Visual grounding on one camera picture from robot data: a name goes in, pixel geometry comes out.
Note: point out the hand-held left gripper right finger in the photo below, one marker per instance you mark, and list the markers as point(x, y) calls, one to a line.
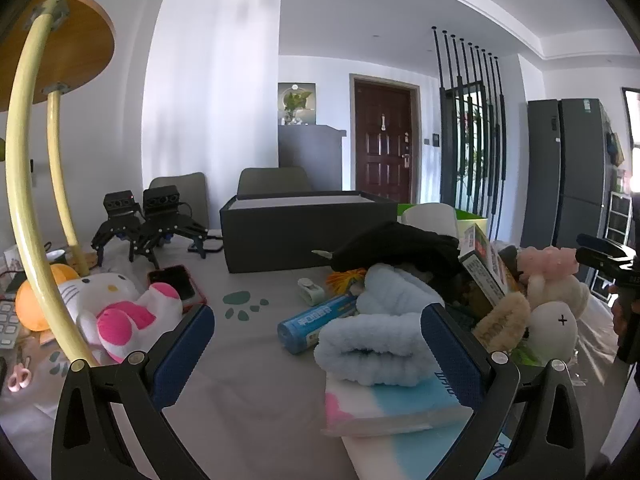
point(450, 355)

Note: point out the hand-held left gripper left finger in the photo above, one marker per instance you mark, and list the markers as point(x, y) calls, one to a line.
point(185, 345)

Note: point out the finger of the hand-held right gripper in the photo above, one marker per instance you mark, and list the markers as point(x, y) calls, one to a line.
point(600, 255)

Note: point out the pink blue tissue pack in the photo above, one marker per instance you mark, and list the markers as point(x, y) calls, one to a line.
point(380, 410)
point(400, 457)

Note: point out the white carton with red label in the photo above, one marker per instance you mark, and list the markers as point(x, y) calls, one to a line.
point(482, 265)

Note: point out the dark grey storage box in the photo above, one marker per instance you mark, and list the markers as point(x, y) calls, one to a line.
point(280, 235)

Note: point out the grey paw-print desktop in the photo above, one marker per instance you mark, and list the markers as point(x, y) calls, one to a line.
point(250, 385)

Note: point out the person's right hand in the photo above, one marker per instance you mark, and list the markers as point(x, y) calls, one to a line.
point(620, 317)

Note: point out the pink fluffy plush toy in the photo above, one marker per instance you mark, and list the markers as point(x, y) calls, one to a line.
point(550, 262)

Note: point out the brown plush toy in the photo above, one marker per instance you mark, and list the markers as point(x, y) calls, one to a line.
point(500, 322)

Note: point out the red cased phone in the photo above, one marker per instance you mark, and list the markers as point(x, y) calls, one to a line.
point(175, 282)

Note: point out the white round plush toy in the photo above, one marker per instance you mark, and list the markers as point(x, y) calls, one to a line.
point(555, 325)

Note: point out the light blue fluffy towel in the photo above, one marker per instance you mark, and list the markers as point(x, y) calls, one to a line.
point(370, 345)

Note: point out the dark grey refrigerator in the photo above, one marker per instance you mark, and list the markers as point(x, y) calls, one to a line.
point(565, 175)

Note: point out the white pink cat plush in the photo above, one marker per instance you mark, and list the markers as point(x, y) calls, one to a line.
point(100, 292)

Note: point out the black glove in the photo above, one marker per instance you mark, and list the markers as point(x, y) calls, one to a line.
point(390, 245)

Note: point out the orange yellow pompom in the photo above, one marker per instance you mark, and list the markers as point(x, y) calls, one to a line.
point(345, 280)

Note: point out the green shallow box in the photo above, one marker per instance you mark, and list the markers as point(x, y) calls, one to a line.
point(472, 222)

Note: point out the blue bag roll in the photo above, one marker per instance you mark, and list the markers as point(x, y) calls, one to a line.
point(315, 320)

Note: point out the small white device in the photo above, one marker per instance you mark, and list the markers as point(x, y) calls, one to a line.
point(310, 291)

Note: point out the white tape roll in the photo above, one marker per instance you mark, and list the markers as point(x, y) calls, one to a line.
point(430, 217)

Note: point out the black idle gripper device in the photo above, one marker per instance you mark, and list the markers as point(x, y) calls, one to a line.
point(117, 202)
point(160, 197)

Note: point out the grey green dining chair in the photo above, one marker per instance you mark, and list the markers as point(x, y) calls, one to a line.
point(185, 195)
point(275, 180)

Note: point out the orange ball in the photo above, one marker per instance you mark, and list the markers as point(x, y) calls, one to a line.
point(35, 305)

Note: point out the pink scissors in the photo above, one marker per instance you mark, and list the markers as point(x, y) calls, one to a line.
point(19, 377)

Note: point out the white keypad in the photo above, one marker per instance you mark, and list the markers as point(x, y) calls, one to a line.
point(7, 322)

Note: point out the black bar room divider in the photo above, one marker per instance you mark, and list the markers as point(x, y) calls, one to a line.
point(443, 150)

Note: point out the grey hallway cabinet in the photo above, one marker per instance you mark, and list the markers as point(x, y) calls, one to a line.
point(310, 155)

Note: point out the dark red entrance door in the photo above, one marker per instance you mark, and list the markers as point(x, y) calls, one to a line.
point(382, 135)

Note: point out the green potted plant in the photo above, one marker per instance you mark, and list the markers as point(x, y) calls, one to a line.
point(296, 102)

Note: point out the round wooden side table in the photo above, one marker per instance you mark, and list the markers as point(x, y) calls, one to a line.
point(75, 45)

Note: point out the framed wall picture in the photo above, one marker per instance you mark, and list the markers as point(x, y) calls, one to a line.
point(307, 92)

